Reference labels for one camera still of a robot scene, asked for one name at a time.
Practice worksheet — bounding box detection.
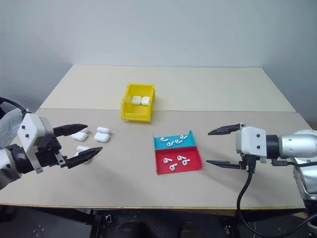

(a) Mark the red plastic tray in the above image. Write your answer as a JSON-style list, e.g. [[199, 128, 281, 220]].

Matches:
[[154, 146, 204, 176]]

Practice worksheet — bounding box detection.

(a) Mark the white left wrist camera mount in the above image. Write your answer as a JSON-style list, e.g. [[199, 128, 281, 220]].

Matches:
[[17, 113, 54, 153]]

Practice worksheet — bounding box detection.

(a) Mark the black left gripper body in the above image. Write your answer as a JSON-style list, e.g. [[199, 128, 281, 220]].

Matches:
[[34, 133, 68, 169]]

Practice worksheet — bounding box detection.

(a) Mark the yellow plastic bin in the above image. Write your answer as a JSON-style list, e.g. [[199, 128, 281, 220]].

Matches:
[[120, 83, 157, 123]]

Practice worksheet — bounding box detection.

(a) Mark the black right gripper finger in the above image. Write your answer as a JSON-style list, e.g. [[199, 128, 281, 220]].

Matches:
[[208, 122, 245, 136], [206, 159, 242, 170]]

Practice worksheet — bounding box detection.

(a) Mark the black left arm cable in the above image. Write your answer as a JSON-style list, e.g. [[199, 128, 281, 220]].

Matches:
[[0, 97, 28, 115]]

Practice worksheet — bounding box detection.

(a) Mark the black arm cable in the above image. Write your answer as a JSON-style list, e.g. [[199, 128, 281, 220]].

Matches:
[[0, 97, 28, 115], [236, 155, 317, 238]]

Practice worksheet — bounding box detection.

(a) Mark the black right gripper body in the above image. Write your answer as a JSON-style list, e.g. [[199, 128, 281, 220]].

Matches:
[[238, 153, 259, 175]]

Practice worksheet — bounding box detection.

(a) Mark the blue plastic tray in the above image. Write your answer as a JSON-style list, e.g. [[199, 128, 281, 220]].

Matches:
[[152, 129, 197, 150]]

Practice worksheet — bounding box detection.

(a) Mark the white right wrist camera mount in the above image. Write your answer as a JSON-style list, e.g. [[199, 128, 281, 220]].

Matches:
[[235, 126, 268, 164]]

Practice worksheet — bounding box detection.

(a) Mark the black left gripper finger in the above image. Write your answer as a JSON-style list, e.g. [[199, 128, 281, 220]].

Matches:
[[65, 146, 104, 170], [53, 123, 89, 137]]

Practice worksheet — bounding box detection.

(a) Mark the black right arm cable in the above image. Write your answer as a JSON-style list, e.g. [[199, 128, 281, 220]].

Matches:
[[236, 155, 317, 238]]

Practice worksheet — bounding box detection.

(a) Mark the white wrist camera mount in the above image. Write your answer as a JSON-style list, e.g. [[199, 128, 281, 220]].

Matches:
[[17, 113, 54, 153], [235, 126, 268, 164]]

